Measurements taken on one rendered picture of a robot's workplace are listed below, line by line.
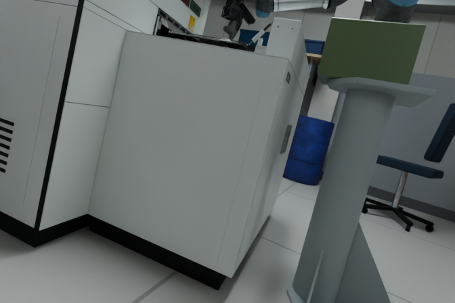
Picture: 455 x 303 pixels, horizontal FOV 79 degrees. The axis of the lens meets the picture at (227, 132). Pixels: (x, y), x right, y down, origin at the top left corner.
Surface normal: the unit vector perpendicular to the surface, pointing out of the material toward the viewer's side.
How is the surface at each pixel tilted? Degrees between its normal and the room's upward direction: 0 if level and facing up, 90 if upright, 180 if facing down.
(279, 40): 90
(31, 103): 90
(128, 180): 90
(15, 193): 90
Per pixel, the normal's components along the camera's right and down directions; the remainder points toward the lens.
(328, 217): -0.58, -0.07
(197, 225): -0.31, 0.00
